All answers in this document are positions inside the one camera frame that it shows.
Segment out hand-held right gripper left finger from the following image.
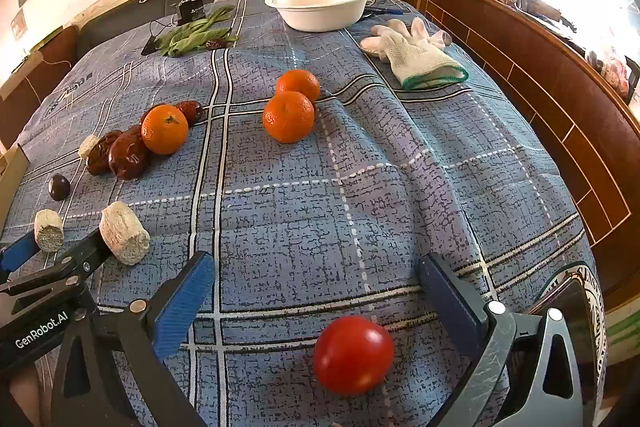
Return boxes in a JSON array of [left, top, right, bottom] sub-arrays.
[[50, 251, 217, 427]]

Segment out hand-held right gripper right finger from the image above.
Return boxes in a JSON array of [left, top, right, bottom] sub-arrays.
[[419, 254, 586, 427]]

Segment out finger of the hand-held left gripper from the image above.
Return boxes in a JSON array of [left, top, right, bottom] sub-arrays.
[[50, 229, 113, 288], [0, 234, 43, 280]]

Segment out white cylindrical chunk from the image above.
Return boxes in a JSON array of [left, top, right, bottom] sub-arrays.
[[33, 209, 65, 253], [99, 201, 151, 266], [78, 134, 102, 161]]

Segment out small dark purple fruit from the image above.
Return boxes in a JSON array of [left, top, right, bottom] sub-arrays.
[[48, 174, 70, 202]]

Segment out cardboard box tray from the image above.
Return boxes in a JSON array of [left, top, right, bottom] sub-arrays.
[[0, 144, 31, 233]]

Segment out large wrinkled red date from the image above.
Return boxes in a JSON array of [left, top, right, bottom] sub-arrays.
[[108, 125, 149, 181]]

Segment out red tomato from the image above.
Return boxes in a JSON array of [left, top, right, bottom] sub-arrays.
[[313, 315, 396, 397]]

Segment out orange mandarin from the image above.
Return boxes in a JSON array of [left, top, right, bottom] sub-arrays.
[[262, 91, 316, 144], [275, 69, 321, 102], [141, 104, 189, 156]]

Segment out brown wooden cabinet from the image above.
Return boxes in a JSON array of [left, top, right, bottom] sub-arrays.
[[0, 24, 81, 148]]

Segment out dark sofa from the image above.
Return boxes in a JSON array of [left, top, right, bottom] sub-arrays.
[[75, 0, 401, 58]]

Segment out green bean pods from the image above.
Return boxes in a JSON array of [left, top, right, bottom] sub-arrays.
[[152, 4, 240, 58]]

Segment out white knit glove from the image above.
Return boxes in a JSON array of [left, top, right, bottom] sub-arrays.
[[385, 18, 470, 90], [360, 34, 396, 60]]

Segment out wooden bed headboard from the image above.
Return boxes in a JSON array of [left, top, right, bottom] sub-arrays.
[[397, 0, 640, 308]]

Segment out black electronic device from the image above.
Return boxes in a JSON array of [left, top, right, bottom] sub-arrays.
[[175, 0, 206, 26]]

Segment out white bowl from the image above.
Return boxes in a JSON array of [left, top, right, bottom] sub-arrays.
[[264, 0, 377, 32]]

